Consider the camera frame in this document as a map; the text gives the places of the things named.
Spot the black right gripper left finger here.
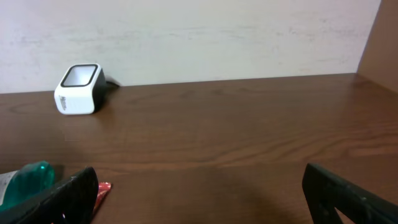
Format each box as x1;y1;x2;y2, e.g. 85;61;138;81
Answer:
1;167;98;224

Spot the red snack bar wrapper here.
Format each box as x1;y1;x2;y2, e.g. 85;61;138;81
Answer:
93;182;112;215

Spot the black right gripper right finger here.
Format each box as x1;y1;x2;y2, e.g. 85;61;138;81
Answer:
302;164;397;224

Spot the teal mouthwash bottle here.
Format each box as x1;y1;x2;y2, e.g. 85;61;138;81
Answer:
1;161;55;211

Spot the white barcode scanner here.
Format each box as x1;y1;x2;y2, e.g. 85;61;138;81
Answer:
53;63;107;115

